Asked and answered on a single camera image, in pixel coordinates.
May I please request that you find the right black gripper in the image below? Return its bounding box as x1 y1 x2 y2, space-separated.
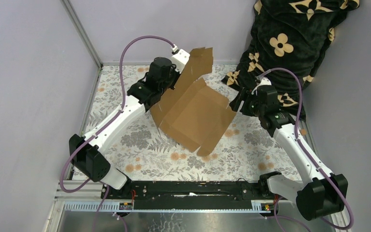
229 87 264 117

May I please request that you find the brown cardboard box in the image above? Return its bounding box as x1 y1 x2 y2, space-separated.
150 47 236 157

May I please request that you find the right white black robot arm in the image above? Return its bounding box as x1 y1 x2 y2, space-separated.
229 85 348 220

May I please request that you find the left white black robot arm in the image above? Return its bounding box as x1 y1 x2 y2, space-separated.
69 57 180 199

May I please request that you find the black floral blanket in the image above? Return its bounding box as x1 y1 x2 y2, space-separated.
222 0 360 120

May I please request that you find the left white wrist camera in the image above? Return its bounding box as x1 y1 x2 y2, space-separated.
170 49 190 73

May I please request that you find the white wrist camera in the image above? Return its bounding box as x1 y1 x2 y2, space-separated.
251 77 272 95
170 49 190 73

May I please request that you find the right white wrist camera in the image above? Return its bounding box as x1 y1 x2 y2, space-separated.
251 77 272 95

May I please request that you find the aluminium corner post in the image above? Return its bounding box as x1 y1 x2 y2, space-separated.
60 0 103 69

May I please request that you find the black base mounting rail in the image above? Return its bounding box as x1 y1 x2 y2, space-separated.
100 178 276 214

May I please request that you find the aluminium frame rail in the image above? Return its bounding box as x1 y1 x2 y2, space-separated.
55 180 342 212

